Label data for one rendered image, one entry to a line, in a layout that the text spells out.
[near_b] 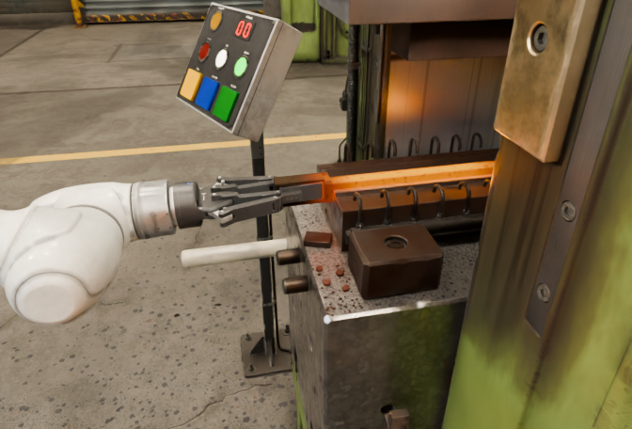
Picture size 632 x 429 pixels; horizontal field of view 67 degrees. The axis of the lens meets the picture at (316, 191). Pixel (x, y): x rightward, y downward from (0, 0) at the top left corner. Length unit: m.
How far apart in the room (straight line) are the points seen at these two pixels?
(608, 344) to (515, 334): 0.14
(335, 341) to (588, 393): 0.32
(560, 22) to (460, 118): 0.61
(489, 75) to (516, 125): 0.55
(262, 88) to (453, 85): 0.43
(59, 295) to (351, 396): 0.44
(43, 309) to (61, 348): 1.49
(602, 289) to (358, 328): 0.33
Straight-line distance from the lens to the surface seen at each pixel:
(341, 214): 0.75
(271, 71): 1.15
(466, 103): 1.06
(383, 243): 0.70
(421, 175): 0.84
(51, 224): 0.65
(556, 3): 0.49
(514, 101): 0.53
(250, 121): 1.15
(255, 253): 1.29
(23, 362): 2.12
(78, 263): 0.61
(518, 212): 0.57
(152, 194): 0.77
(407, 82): 0.99
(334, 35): 5.64
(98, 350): 2.05
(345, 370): 0.75
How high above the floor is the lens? 1.38
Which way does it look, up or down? 29 degrees down
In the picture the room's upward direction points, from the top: straight up
